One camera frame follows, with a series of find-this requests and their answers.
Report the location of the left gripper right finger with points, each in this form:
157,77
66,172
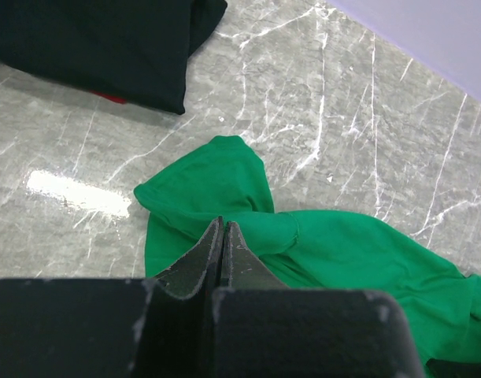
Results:
262,328

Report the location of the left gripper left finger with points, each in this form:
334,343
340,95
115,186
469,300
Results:
153,327

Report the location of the green t shirt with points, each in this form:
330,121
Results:
310,248

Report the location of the folded red t shirt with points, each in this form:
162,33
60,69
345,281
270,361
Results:
109,97

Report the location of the folded black t shirt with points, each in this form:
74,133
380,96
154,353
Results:
135,50

